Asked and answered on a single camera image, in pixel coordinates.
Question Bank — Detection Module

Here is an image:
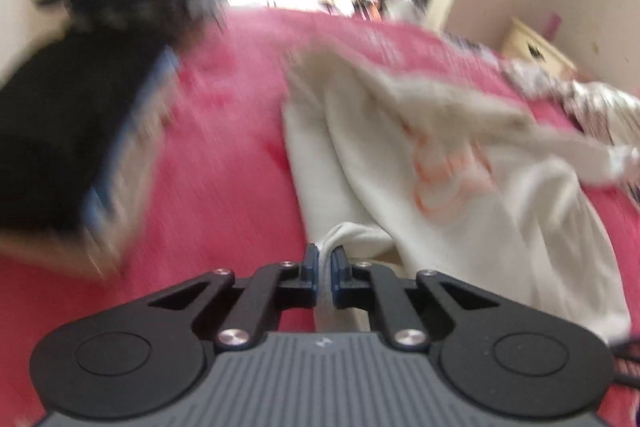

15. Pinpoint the light blue folded garment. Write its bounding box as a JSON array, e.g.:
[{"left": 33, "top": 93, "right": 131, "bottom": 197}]
[{"left": 82, "top": 47, "right": 181, "bottom": 233}]

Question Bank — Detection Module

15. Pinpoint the grey knit sweater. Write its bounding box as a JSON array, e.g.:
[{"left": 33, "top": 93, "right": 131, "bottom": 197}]
[{"left": 500, "top": 57, "right": 640, "bottom": 148}]

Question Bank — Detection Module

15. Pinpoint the white sweatshirt with orange print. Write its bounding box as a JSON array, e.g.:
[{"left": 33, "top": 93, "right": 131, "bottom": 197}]
[{"left": 280, "top": 47, "right": 640, "bottom": 345}]

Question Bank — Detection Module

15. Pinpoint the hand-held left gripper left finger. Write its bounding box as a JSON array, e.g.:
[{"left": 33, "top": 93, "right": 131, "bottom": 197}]
[{"left": 147, "top": 243, "right": 319, "bottom": 353}]

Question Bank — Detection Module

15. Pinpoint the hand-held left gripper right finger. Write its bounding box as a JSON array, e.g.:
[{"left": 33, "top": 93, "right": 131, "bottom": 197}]
[{"left": 331, "top": 245, "right": 501, "bottom": 353}]

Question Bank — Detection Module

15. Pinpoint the pink floral blanket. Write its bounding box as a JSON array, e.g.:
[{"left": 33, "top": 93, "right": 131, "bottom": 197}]
[{"left": 0, "top": 4, "right": 640, "bottom": 427}]

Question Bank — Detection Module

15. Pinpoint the cream nightstand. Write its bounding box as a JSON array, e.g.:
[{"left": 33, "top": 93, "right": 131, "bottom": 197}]
[{"left": 501, "top": 16, "right": 580, "bottom": 80}]

